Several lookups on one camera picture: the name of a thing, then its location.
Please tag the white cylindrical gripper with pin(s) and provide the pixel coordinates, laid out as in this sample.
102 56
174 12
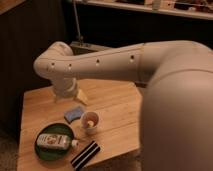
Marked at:
67 88

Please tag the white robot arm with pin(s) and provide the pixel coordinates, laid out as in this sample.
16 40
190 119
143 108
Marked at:
176 119

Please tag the blue sponge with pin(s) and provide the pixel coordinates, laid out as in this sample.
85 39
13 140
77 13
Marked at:
73 114

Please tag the white paper cup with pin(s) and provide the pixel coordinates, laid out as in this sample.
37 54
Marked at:
89 122

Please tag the green round plate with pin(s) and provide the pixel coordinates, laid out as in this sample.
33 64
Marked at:
53 154

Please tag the wooden table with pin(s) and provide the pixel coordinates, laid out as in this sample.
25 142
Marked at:
118 107

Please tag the white green-labelled bottle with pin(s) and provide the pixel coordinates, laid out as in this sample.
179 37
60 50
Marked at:
56 141

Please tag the grey baseboard heater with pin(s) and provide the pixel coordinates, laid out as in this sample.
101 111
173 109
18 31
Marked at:
85 48

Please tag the black white striped cloth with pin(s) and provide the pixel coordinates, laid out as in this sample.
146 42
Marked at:
85 156

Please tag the metal pole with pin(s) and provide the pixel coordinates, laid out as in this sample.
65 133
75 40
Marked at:
79 36

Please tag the wooden wall shelf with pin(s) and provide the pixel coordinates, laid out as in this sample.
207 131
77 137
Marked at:
144 8

